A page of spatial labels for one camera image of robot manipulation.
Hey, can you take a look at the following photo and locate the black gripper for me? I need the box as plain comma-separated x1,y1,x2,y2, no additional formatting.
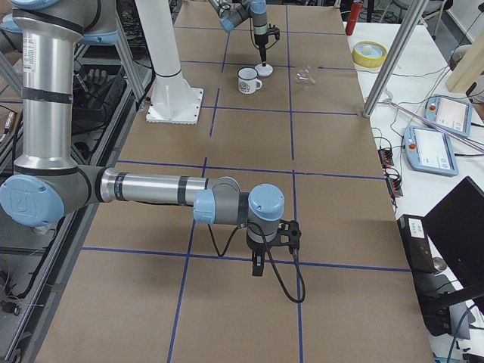
247,240,267,277
254,33,268,67

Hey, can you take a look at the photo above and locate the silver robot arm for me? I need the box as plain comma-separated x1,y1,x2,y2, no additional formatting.
209,0,269,67
1,1,284,276

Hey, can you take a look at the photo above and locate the white ceramic lid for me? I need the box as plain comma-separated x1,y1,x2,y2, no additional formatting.
255,64,274,77

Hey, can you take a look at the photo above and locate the white enamel mug blue rim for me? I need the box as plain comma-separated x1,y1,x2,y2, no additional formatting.
237,67,262,95

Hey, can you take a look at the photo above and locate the red cylinder bottle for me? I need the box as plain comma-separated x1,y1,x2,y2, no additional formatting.
345,0,363,36

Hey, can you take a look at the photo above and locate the yellow tape roll with plate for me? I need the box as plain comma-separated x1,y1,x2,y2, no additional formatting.
352,41,388,69

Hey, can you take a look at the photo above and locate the orange black connector module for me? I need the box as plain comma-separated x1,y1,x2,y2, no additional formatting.
378,148,394,168

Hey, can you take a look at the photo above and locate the black computer box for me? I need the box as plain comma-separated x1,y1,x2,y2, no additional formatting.
397,214,470,340

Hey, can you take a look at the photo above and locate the near teach pendant tablet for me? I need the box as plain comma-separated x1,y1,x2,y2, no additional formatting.
403,126,459,176

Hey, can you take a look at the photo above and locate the teach pendant tablet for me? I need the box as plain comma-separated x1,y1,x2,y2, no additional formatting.
425,95,472,137
403,126,459,176

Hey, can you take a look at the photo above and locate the far teach pendant tablet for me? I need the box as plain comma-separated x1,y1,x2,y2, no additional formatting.
425,95,472,137

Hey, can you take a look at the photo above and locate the black monitor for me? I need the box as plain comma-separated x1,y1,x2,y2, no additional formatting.
423,176,483,287

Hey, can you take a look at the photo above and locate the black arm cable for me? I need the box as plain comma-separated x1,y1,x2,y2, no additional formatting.
206,221,306,303

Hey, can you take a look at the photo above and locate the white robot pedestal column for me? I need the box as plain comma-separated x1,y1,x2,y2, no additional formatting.
135,0,203,125

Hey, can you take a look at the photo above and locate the aluminium frame post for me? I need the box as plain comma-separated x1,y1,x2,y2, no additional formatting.
362,0,428,118

